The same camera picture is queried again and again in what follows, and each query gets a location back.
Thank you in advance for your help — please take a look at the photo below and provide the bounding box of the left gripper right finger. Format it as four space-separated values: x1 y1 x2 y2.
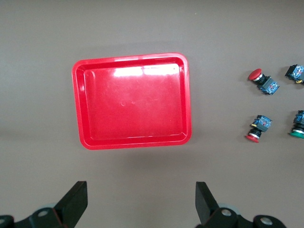
195 181 240 228

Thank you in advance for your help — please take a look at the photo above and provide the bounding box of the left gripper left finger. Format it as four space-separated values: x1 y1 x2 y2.
14 180 88 228

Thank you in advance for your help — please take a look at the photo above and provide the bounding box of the red push button switch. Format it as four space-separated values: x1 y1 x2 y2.
244 114 273 143
248 68 280 96

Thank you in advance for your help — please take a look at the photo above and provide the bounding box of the red plastic tray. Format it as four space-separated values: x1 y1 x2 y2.
71 52 192 151

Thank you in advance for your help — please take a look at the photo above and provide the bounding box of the brown table cover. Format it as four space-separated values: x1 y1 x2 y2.
0 0 304 228

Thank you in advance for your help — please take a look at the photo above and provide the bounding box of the green push button switch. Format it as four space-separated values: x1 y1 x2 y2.
288 110 304 139
284 64 304 84

